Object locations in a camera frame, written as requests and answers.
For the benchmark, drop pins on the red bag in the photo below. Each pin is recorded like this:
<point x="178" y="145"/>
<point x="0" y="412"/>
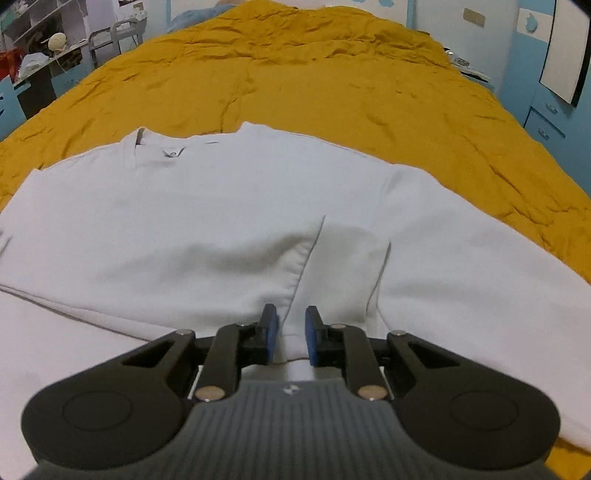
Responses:
<point x="9" y="62"/>

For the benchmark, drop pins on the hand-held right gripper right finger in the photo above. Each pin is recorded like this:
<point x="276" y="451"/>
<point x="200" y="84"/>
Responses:
<point x="310" y="333"/>

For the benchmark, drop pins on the light blue cabinet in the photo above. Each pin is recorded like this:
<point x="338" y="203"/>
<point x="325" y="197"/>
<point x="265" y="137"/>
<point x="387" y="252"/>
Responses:
<point x="10" y="108"/>

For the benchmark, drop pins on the white plastic bag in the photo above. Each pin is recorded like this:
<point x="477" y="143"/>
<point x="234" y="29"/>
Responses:
<point x="33" y="60"/>

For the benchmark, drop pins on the dark desk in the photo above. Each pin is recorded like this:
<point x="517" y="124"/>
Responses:
<point x="41" y="81"/>

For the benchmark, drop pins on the blue pillow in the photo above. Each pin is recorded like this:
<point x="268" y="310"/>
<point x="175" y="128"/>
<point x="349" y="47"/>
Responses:
<point x="194" y="18"/>

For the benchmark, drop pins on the grey metal chair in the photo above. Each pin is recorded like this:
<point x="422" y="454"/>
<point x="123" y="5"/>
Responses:
<point x="113" y="39"/>

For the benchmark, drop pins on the mustard yellow blanket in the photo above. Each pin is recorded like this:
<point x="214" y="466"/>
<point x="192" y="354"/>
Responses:
<point x="323" y="87"/>

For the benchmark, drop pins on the white board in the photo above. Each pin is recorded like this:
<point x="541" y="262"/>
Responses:
<point x="561" y="55"/>

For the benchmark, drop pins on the wall switch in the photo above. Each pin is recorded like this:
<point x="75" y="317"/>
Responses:
<point x="474" y="17"/>

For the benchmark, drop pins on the white t-shirt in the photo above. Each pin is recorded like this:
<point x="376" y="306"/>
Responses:
<point x="194" y="217"/>

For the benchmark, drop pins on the cream round ball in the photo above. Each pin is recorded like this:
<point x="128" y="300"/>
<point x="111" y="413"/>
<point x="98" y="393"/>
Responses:
<point x="58" y="43"/>

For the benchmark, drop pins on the bedside clutter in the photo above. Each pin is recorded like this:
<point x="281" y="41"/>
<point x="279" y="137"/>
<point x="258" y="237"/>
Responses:
<point x="466" y="64"/>

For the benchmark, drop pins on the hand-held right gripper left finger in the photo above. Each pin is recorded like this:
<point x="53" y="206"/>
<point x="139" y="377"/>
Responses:
<point x="272" y="328"/>

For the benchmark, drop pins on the white wall shelf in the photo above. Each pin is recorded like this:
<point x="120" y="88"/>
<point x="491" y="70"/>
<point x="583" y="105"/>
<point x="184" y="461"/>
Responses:
<point x="41" y="16"/>

